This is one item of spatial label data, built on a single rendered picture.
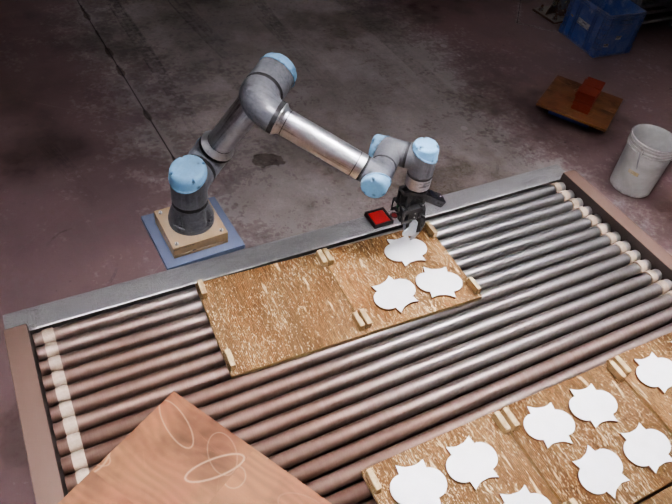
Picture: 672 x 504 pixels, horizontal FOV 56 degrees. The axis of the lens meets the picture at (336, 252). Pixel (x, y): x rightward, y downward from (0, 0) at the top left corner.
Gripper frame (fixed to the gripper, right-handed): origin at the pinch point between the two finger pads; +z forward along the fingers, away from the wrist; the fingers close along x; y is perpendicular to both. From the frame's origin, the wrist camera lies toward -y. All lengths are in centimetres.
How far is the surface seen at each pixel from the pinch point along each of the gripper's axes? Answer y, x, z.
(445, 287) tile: -3.7, 19.0, 7.9
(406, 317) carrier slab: 13.4, 24.5, 9.0
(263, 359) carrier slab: 59, 23, 9
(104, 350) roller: 98, 4, 11
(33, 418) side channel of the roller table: 117, 21, 8
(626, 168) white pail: -219, -78, 86
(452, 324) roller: 0.1, 30.5, 11.1
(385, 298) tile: 16.5, 16.4, 7.9
